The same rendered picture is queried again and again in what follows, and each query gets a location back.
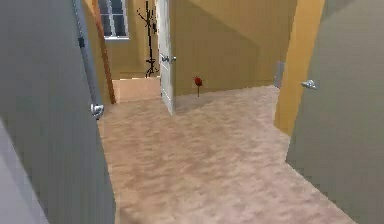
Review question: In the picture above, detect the silver round door knob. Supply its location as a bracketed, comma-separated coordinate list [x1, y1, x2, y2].
[90, 103, 105, 120]

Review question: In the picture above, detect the silver lever door handle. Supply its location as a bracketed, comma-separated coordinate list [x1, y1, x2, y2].
[300, 79, 318, 91]

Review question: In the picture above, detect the black coat stand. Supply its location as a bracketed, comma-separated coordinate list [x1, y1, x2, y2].
[136, 0, 160, 79]

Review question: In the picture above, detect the white room door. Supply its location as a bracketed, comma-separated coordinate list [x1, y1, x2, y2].
[155, 0, 176, 116]

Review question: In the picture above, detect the red plunger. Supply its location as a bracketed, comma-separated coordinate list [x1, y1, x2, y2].
[193, 76, 204, 98]

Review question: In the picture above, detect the grey room door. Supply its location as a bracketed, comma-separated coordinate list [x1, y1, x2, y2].
[285, 0, 384, 224]
[0, 0, 117, 224]

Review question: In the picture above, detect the white framed window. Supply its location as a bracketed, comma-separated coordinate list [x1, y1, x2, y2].
[97, 0, 130, 41]

